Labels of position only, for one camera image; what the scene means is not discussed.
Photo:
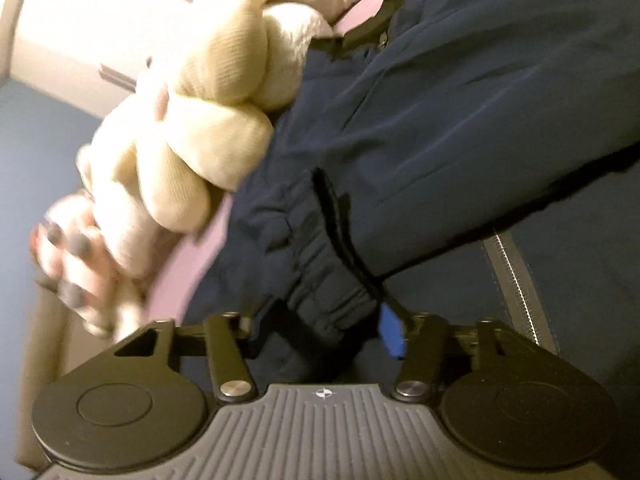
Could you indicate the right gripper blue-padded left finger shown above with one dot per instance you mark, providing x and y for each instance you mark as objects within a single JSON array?
[{"x": 229, "y": 374}]

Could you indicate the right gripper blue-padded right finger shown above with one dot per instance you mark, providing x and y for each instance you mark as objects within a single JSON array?
[{"x": 417, "y": 341}]

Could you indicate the navy blue zip jacket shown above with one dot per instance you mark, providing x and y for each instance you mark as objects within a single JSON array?
[{"x": 467, "y": 158}]

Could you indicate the pink bed blanket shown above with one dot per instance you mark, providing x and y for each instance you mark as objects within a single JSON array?
[{"x": 174, "y": 287}]

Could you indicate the pink white plush toy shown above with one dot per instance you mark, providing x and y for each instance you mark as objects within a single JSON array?
[{"x": 104, "y": 283}]

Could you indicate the cream plush toy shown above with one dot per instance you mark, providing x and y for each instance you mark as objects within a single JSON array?
[{"x": 198, "y": 122}]

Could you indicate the white wardrobe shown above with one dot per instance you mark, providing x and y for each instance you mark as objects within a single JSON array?
[{"x": 86, "y": 53}]

